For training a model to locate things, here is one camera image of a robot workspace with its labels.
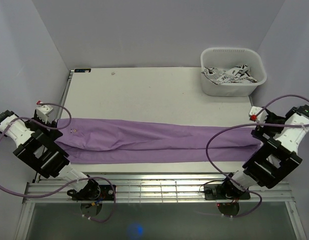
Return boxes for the aluminium rail frame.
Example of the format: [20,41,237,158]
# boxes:
[15,170,307,240]

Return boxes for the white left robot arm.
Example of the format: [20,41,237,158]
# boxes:
[0,109,101,201]

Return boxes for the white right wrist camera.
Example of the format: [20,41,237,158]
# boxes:
[248,106,269,128]

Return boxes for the black blue label sticker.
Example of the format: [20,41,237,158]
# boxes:
[74,68,91,73]

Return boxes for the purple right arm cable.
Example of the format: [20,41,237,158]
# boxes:
[196,94,309,219]

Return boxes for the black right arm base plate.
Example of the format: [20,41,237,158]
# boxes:
[199,183,251,200]

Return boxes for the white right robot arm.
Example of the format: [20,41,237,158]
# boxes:
[219,105,309,199]

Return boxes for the black white printed trousers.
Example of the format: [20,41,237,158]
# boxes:
[201,64,258,85]

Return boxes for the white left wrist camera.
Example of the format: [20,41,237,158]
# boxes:
[35,100,54,124]

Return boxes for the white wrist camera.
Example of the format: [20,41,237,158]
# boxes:
[35,100,54,124]
[248,106,269,128]

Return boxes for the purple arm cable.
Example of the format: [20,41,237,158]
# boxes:
[0,102,117,223]
[196,94,309,219]

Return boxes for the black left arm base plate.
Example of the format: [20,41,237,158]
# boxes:
[67,184,116,202]

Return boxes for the purple trousers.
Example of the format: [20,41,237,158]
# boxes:
[55,118,261,164]

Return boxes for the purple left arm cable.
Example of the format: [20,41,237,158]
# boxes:
[0,102,117,223]

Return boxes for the white plastic basket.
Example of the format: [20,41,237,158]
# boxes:
[200,47,267,97]

